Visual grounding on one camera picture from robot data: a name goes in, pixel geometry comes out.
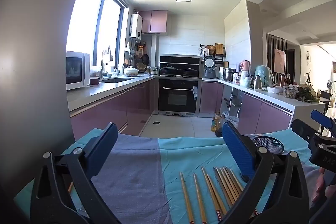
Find teal and grey tablecloth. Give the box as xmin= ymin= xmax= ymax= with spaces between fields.
xmin=13 ymin=128 xmax=336 ymax=224

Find black wall rack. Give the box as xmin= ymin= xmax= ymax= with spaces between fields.
xmin=199 ymin=43 xmax=227 ymax=62

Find kitchen sink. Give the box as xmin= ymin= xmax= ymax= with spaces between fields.
xmin=100 ymin=77 xmax=134 ymax=83

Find framed wall painting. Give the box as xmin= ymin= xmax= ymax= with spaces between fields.
xmin=274 ymin=48 xmax=286 ymax=73

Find grey rice cooker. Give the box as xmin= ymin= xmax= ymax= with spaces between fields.
xmin=203 ymin=55 xmax=217 ymax=79

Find white microwave oven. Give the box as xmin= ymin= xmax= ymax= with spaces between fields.
xmin=66 ymin=51 xmax=91 ymax=90

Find black built-in oven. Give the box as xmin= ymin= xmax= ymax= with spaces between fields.
xmin=157 ymin=78 xmax=201 ymax=115

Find black integrated stove hood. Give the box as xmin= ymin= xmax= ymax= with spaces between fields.
xmin=160 ymin=55 xmax=203 ymax=79

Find clear food container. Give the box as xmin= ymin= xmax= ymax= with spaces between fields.
xmin=283 ymin=85 xmax=298 ymax=98

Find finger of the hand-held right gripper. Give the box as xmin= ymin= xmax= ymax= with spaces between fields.
xmin=311 ymin=109 xmax=336 ymax=135
xmin=291 ymin=118 xmax=320 ymax=146

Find black mesh utensil holder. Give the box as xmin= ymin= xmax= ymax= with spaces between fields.
xmin=252 ymin=135 xmax=285 ymax=156

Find steel stock pot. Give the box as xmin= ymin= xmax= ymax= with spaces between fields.
xmin=223 ymin=68 xmax=235 ymax=81

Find kitchen window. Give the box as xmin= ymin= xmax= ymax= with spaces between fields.
xmin=66 ymin=0 xmax=130 ymax=68

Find mint green appliance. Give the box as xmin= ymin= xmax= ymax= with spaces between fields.
xmin=254 ymin=65 xmax=275 ymax=86

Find white water heater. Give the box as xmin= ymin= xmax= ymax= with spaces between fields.
xmin=129 ymin=14 xmax=143 ymax=39

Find person's right hand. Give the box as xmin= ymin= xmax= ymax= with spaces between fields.
xmin=312 ymin=168 xmax=336 ymax=203

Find black pan with lid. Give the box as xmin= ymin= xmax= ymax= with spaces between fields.
xmin=180 ymin=67 xmax=198 ymax=76

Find white plastic bag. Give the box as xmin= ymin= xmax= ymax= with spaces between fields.
xmin=226 ymin=115 xmax=239 ymax=127

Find leafy green vegetables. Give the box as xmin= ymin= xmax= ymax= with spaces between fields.
xmin=297 ymin=86 xmax=319 ymax=104

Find yellow oil bottle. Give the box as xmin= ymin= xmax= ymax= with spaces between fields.
xmin=211 ymin=112 xmax=221 ymax=132

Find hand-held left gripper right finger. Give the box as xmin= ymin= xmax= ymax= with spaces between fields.
xmin=222 ymin=121 xmax=313 ymax=224

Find bunch of wooden chopsticks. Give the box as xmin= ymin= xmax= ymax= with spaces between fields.
xmin=179 ymin=166 xmax=259 ymax=224

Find pink base cabinet run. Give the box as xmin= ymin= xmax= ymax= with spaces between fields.
xmin=199 ymin=81 xmax=294 ymax=135
xmin=68 ymin=77 xmax=158 ymax=140

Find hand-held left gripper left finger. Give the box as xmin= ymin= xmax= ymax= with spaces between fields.
xmin=30 ymin=122 xmax=118 ymax=224

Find pink wall cabinet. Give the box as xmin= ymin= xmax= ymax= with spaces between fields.
xmin=139 ymin=10 xmax=168 ymax=35

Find white canister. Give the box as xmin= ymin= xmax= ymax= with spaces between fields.
xmin=241 ymin=70 xmax=252 ymax=88

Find steel sink faucet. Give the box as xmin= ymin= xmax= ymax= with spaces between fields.
xmin=101 ymin=46 xmax=113 ymax=79

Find black wok with lid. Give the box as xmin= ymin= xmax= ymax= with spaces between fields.
xmin=160 ymin=64 xmax=179 ymax=75

